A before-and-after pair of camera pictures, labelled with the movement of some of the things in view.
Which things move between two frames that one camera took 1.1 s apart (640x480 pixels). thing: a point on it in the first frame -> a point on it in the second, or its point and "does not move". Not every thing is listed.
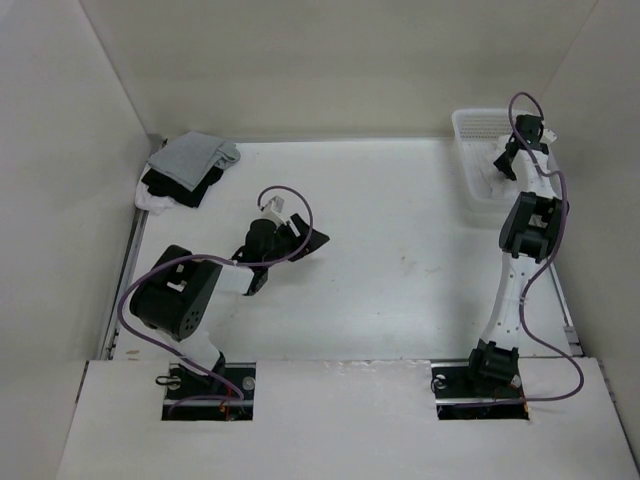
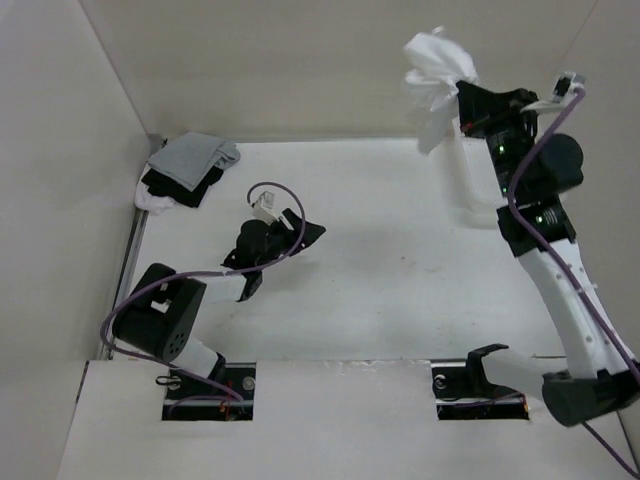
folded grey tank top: x=192 y=157 does not move
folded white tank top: x=149 y=202 does not move
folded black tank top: x=165 y=185 does not move
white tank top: x=487 y=178 -> x=437 y=64
